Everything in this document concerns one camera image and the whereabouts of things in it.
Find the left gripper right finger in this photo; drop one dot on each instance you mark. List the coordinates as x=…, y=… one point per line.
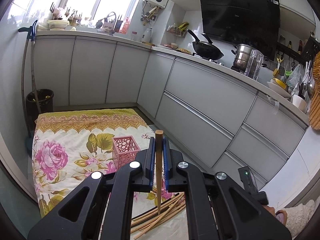
x=217, y=207

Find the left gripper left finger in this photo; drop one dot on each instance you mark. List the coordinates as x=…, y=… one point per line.
x=100, y=207

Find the thick bamboo chopstick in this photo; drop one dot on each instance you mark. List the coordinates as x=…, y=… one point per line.
x=158, y=163

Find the kitchen window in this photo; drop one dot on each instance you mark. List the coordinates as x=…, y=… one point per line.
x=25, y=12

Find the right hand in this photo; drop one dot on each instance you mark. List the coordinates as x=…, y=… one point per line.
x=280, y=215

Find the floral tablecloth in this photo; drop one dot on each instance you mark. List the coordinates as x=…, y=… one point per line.
x=69, y=146

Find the pink perforated utensil holder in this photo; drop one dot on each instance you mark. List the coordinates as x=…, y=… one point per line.
x=124, y=150

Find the woven basket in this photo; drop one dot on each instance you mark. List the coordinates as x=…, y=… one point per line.
x=314, y=114

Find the clear blender jar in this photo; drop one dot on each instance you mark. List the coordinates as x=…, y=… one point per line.
x=254, y=64

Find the steel stock pot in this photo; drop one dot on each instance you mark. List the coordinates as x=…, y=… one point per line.
x=242, y=54

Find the black wok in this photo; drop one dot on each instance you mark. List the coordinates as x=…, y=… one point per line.
x=205, y=49

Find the black range hood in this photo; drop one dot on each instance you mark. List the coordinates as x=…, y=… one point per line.
x=252, y=22

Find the white electric kettle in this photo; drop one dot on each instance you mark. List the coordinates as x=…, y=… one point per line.
x=146, y=37

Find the white bowl on counter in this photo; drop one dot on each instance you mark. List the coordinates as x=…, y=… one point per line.
x=57, y=24

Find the blue handled mop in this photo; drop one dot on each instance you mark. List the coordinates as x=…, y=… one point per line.
x=30, y=40

